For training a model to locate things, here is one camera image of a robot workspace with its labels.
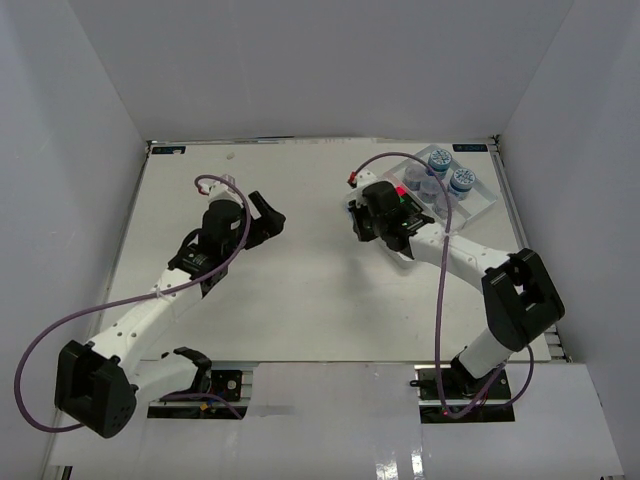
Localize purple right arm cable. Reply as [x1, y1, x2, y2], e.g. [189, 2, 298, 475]
[357, 151, 535, 419]

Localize clear jar of clips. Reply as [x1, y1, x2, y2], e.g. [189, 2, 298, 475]
[403, 165, 426, 192]

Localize white compartment tray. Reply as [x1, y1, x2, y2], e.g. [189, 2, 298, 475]
[341, 144, 499, 270]

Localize clear jar blue clips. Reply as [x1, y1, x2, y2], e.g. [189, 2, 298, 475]
[433, 194, 457, 220]

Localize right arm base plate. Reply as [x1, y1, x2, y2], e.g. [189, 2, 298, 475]
[409, 368, 512, 402]

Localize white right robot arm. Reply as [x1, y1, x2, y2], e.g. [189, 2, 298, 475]
[346, 180, 565, 399]

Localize blue-white labelled slime jar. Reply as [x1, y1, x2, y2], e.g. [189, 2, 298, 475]
[426, 148, 453, 180]

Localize blue label sticker right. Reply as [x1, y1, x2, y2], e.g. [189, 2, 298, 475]
[452, 143, 488, 153]

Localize clear jar dark clips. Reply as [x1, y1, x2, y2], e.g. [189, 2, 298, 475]
[418, 176, 442, 204]

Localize blue label sticker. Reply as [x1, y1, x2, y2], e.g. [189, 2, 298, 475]
[151, 146, 186, 155]
[452, 143, 488, 153]

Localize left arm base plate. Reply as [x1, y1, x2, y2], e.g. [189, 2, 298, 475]
[149, 367, 245, 406]

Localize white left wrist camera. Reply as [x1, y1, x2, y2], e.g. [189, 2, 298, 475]
[194, 174, 240, 203]

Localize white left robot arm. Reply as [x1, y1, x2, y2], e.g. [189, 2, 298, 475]
[54, 191, 286, 438]

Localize blue label sticker left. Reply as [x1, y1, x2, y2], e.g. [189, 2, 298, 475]
[151, 146, 186, 155]

